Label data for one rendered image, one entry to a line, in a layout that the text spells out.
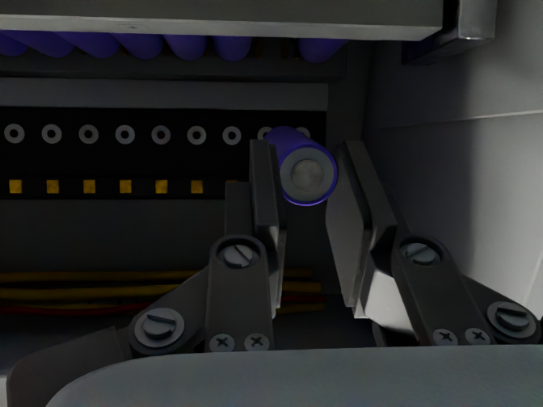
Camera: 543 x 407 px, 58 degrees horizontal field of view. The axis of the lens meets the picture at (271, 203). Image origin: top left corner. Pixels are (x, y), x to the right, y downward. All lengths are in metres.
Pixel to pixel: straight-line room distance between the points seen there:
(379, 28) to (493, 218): 0.07
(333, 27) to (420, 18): 0.03
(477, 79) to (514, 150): 0.03
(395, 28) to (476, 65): 0.04
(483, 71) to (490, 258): 0.06
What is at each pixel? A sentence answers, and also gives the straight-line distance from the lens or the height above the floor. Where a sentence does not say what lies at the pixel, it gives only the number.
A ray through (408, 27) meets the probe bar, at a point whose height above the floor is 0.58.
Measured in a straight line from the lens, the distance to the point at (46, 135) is 0.31.
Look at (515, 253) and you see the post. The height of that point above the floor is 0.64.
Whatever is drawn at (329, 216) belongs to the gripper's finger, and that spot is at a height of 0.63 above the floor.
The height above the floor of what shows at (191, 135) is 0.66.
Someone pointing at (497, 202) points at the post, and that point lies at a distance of 0.18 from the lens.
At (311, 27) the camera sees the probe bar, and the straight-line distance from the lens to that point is 0.16.
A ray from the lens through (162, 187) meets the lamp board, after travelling 0.29.
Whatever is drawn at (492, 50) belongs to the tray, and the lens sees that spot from 0.18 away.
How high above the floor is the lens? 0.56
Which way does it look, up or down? 28 degrees up
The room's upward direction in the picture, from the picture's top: 178 degrees counter-clockwise
